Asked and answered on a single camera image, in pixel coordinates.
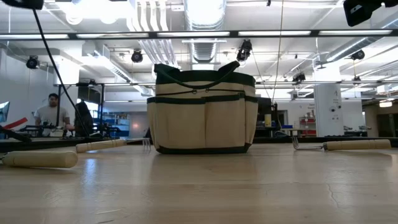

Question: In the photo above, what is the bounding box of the red white strip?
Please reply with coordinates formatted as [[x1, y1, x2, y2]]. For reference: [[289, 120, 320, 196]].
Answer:
[[2, 117, 29, 131]]

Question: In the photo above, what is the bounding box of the white pillar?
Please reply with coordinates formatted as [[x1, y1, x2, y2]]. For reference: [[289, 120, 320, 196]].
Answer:
[[313, 83, 345, 138]]

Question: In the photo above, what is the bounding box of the black metal workstation frame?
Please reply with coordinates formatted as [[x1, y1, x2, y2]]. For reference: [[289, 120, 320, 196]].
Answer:
[[55, 81, 106, 138]]

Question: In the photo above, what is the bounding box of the long linear ceiling light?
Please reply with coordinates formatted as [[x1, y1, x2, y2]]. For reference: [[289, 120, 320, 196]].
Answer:
[[0, 29, 398, 40]]

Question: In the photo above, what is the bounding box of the black aluminium table frame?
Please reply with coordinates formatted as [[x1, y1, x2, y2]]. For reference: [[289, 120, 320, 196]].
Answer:
[[0, 136, 398, 154]]

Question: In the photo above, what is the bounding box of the hand trowel wooden handle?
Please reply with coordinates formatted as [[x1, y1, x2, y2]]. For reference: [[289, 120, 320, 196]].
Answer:
[[0, 150, 79, 169]]

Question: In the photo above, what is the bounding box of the person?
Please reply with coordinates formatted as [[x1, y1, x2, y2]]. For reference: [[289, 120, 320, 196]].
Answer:
[[34, 93, 75, 138], [73, 101, 95, 138]]

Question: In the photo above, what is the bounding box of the cream green gardening tote bag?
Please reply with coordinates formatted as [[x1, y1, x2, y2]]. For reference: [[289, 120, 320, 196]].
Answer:
[[146, 60, 259, 156]]

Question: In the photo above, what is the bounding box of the straight-tine hand fork wooden handle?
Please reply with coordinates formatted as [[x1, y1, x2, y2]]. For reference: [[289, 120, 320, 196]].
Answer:
[[291, 136, 392, 152]]

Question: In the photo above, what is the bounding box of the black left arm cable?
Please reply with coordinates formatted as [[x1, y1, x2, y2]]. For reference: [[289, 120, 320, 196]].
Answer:
[[32, 8, 91, 138]]

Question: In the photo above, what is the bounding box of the silver ceiling air duct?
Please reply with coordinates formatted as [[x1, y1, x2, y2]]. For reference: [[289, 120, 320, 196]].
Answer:
[[183, 0, 228, 65]]

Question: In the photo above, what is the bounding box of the bent-claw hand rake wooden handle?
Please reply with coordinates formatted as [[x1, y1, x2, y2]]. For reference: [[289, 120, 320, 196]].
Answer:
[[75, 138, 152, 154]]

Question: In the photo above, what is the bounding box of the shelf with red bins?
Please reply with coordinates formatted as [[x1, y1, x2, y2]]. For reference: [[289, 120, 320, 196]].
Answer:
[[298, 115, 317, 137]]

